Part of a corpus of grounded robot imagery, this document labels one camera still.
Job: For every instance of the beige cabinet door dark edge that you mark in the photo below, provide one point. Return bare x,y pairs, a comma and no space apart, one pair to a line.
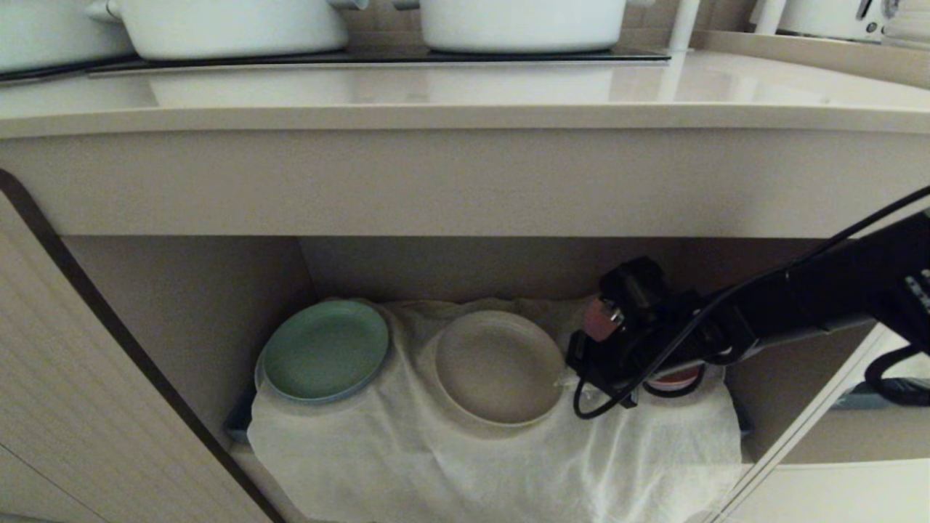
87,392

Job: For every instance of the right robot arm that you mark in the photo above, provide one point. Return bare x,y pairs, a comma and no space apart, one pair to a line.
835,287

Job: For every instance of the white upright rod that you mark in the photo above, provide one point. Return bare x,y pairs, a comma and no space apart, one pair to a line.
684,23

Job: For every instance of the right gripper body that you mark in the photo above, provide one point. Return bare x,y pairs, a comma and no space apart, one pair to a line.
617,363

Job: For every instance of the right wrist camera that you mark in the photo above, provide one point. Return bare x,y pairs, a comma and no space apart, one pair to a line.
631,285

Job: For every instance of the white cooking pot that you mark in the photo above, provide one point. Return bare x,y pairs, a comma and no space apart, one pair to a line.
523,23
232,27
43,29

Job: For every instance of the white kitchen appliance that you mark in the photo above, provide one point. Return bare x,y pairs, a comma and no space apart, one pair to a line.
835,16

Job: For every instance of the green round plate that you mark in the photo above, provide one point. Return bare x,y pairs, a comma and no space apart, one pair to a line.
325,350

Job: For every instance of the white cloth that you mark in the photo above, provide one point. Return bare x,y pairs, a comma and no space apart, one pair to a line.
450,465

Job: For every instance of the red round dish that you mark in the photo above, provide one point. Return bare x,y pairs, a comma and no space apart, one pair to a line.
676,379

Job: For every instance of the beige round plate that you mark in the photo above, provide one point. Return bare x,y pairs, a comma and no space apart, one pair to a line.
494,367

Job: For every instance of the black glass cooktop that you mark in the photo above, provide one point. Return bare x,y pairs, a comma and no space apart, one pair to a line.
508,56

